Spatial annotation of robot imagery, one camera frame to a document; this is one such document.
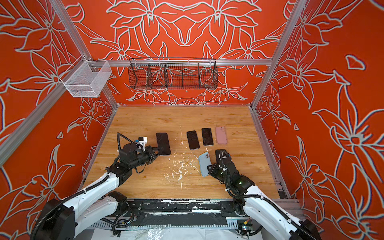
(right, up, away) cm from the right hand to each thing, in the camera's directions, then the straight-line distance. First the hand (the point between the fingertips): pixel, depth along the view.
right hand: (204, 167), depth 81 cm
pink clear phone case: (+14, +17, +24) cm, 32 cm away
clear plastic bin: (-74, +52, +13) cm, 92 cm away
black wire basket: (-20, +58, +19) cm, 65 cm away
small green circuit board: (+19, -25, -13) cm, 34 cm away
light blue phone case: (+1, +1, +6) cm, 6 cm away
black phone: (-24, +13, +2) cm, 27 cm away
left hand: (-22, +11, -3) cm, 25 cm away
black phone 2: (-6, +12, +19) cm, 23 cm away
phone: (+4, +15, +17) cm, 23 cm away
